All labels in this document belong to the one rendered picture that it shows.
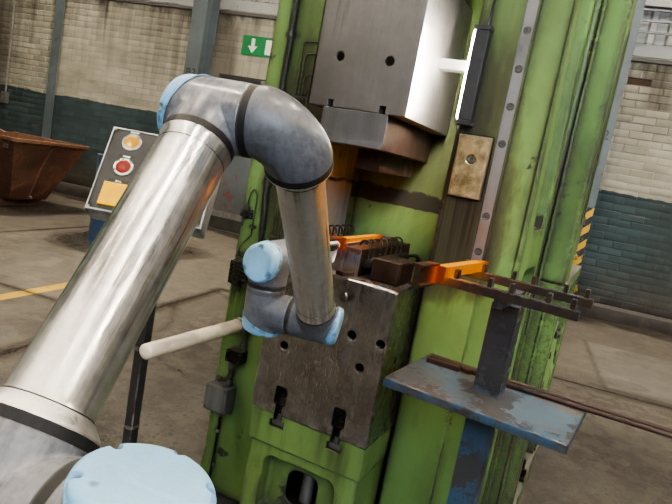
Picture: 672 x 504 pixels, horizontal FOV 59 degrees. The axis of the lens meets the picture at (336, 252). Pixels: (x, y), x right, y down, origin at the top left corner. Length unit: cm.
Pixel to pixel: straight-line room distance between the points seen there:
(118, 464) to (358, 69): 128
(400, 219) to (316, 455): 86
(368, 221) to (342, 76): 64
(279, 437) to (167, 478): 117
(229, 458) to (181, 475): 154
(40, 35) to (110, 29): 128
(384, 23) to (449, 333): 87
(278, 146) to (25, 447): 51
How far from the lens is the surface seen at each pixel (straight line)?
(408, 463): 190
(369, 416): 167
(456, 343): 175
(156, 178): 86
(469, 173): 169
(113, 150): 192
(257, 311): 138
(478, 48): 172
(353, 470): 175
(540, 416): 138
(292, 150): 92
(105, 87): 975
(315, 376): 171
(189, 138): 90
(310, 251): 110
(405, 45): 167
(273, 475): 195
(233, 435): 218
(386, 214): 214
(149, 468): 68
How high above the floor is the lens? 121
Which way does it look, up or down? 8 degrees down
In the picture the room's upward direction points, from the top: 11 degrees clockwise
